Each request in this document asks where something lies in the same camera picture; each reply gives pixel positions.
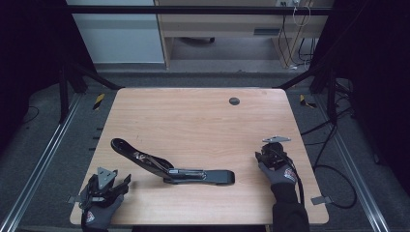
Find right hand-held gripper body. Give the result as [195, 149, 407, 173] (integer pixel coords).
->
[260, 135, 292, 171]

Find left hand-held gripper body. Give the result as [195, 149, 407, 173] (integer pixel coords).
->
[80, 166, 124, 211]

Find black stapler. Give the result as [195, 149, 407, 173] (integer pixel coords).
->
[110, 137, 236, 187]

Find person's right hand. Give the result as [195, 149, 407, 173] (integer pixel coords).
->
[257, 160, 298, 187]

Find person's left hand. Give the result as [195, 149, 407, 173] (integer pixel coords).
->
[80, 194, 126, 230]

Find black metal stand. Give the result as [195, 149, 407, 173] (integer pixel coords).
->
[57, 61, 125, 125]
[274, 64, 339, 125]

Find white cabinet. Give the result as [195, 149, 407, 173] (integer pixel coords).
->
[66, 0, 165, 65]

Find dark curtain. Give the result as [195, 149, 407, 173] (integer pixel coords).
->
[0, 0, 96, 153]
[310, 0, 410, 188]

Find white power strip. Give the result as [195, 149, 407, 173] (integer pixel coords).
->
[277, 0, 301, 8]

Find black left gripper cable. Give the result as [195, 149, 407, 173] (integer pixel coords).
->
[79, 188, 91, 226]

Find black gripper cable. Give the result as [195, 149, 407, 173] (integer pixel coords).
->
[79, 188, 91, 226]
[278, 149, 306, 207]

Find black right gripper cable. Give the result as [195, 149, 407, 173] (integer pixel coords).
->
[278, 149, 306, 207]

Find aluminium floor rail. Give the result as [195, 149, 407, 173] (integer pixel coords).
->
[0, 93, 83, 232]
[313, 95, 391, 232]

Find yellow-handled tool on floor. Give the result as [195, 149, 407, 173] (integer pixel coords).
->
[92, 93, 106, 111]

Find thick black floor cable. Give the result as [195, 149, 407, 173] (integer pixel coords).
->
[301, 105, 358, 210]

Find thin black floor cable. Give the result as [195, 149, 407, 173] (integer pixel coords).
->
[20, 105, 41, 125]

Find hanging black cables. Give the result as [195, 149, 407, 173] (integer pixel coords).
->
[278, 14, 315, 71]

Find white looped cable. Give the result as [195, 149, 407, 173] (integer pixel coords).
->
[292, 4, 312, 27]

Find black frame crossbar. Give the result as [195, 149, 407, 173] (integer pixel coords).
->
[64, 4, 337, 16]

